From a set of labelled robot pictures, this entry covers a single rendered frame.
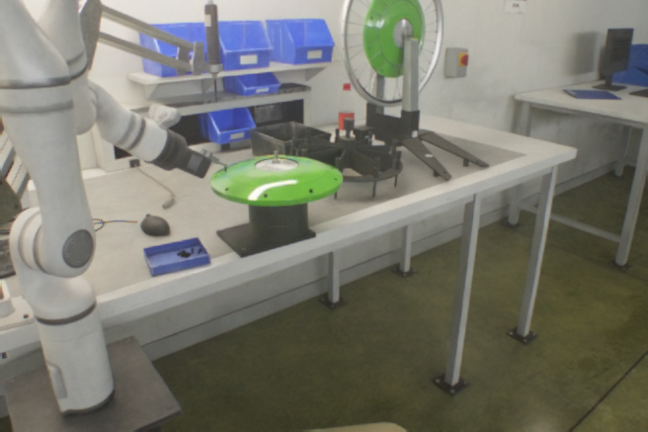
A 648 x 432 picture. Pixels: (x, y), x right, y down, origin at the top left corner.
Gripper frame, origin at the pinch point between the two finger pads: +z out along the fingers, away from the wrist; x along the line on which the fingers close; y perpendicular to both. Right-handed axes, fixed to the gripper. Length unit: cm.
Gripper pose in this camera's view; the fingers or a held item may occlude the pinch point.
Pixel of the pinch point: (225, 166)
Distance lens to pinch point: 111.7
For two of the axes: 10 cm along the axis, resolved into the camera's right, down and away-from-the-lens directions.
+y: -4.0, 9.1, -1.0
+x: 7.1, 2.4, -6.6
